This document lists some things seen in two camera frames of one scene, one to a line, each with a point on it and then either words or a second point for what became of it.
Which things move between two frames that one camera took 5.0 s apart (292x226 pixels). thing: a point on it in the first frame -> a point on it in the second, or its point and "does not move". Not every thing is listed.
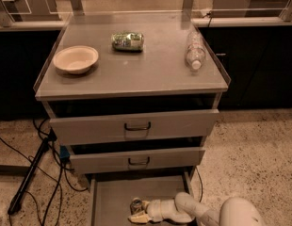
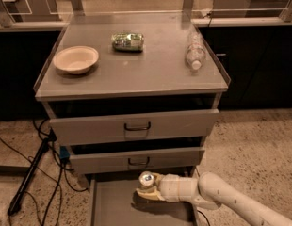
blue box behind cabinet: [64, 152] does not move
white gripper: [156, 210] -> [170, 185]
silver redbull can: [136, 205] -> [146, 180]
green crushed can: [127, 41] does not move
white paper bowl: [75, 59] does not move
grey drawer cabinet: [133, 98] does not move
